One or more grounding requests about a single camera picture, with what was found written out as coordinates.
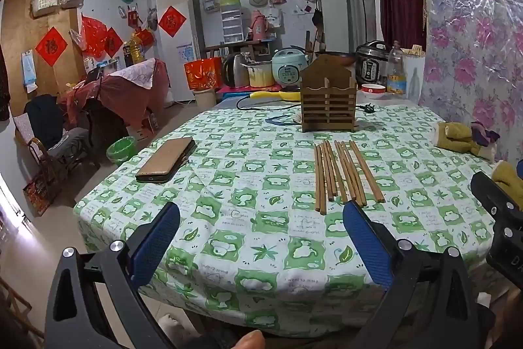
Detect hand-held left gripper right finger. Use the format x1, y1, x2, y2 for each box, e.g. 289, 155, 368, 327
342, 200, 481, 349

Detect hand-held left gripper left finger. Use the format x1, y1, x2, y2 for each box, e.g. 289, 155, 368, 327
45, 202, 181, 349

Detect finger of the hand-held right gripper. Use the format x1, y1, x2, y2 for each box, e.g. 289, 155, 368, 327
470, 171, 523, 231

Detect pile of wooden chopsticks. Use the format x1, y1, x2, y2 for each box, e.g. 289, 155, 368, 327
314, 140, 386, 216

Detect wooden chopstick holder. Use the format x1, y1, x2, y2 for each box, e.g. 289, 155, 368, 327
300, 54, 357, 133

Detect person's left hand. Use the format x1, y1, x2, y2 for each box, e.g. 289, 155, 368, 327
235, 330, 266, 349

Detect mustard plush cloth purple trim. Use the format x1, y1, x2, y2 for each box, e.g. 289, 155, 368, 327
434, 121, 500, 161

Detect brown phone wallet case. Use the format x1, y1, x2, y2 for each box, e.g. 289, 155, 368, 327
136, 136, 197, 184

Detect green plastic basket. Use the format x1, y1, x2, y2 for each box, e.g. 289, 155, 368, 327
107, 136, 137, 166

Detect green patterned tablecloth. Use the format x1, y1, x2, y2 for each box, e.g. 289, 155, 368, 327
74, 97, 523, 337

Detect red patterned box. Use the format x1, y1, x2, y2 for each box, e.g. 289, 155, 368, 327
22, 173, 56, 217

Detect rattan chair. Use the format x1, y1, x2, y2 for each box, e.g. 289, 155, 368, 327
14, 96, 101, 206

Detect clear bottle yellow label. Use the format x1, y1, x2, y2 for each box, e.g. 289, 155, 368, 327
386, 41, 408, 96

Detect red cloth cover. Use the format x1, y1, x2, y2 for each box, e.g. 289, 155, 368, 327
57, 58, 171, 129

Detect white bin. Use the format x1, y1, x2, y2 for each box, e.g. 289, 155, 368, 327
193, 88, 217, 108

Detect floral plastic sheet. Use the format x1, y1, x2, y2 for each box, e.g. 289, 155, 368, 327
413, 0, 523, 166

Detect black jacket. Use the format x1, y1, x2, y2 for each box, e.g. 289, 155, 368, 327
25, 95, 65, 149

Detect white patterned cloth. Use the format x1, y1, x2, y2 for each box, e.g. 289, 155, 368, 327
110, 58, 158, 90

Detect pink mat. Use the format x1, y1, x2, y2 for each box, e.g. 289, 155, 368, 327
216, 84, 282, 94

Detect black pressure cooker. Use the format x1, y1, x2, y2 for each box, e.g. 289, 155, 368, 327
355, 41, 390, 88

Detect red gift bag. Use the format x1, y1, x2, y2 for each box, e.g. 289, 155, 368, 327
184, 57, 223, 90

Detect white refrigerator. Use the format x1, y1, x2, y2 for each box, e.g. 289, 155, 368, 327
154, 0, 206, 103

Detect steel electric kettle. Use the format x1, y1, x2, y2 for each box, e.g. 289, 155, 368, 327
223, 52, 251, 88

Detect light blue rice cooker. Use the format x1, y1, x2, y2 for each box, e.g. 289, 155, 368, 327
272, 48, 308, 90

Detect yellow cooking oil bottle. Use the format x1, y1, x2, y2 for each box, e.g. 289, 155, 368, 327
128, 32, 145, 63

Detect cream yellow pot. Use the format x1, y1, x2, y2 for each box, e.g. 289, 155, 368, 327
241, 61, 275, 88

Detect small red diamond poster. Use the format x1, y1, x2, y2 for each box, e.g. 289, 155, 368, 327
104, 27, 123, 57

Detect leaning wooden boards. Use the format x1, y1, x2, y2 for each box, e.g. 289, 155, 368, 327
306, 28, 328, 55

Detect blue white hanging packet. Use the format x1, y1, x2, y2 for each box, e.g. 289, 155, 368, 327
21, 48, 38, 92

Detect wooden side table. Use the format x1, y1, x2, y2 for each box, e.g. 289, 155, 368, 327
204, 39, 274, 61

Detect red plastic bag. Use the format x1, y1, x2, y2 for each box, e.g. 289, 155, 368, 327
79, 13, 110, 57

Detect clear plastic drawer unit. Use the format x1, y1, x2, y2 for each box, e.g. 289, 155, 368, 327
221, 8, 245, 43

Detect white printed bag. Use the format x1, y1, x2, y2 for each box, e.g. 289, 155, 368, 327
267, 6, 282, 31

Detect pink thermos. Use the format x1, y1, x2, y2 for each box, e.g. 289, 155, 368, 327
250, 9, 268, 36

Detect brown wooden door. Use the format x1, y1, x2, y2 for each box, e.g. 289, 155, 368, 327
0, 0, 86, 116

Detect white woven handbag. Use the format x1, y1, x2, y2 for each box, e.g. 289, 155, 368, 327
33, 0, 59, 18

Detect black power cable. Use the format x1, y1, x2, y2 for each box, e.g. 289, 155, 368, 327
236, 95, 377, 116

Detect blue cable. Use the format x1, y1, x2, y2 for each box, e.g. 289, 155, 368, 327
265, 113, 303, 128

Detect yellow plastic handle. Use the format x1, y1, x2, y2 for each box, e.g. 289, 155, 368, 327
249, 88, 302, 103

